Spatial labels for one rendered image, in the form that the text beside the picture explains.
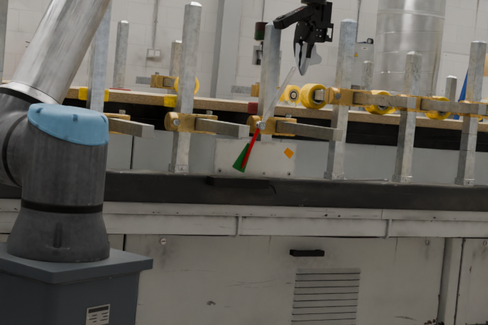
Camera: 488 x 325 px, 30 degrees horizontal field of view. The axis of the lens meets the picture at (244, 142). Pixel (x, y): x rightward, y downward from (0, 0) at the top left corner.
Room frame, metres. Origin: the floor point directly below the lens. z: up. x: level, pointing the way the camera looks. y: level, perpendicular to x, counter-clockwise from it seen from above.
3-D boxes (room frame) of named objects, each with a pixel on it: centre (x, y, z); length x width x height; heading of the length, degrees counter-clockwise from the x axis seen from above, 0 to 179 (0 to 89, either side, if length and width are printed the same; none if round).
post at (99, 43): (2.33, 0.39, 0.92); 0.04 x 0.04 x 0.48; 28
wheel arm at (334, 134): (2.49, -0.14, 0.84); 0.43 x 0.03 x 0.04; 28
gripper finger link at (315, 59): (2.52, -0.17, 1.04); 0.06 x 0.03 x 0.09; 118
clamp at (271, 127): (2.58, -0.07, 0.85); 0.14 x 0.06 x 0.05; 118
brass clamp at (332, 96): (2.69, -0.29, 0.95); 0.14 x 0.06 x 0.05; 118
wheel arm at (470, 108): (2.79, -0.54, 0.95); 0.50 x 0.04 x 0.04; 28
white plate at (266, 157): (2.53, -0.04, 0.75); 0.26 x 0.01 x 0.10; 118
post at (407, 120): (2.80, -0.49, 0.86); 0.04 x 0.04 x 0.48; 28
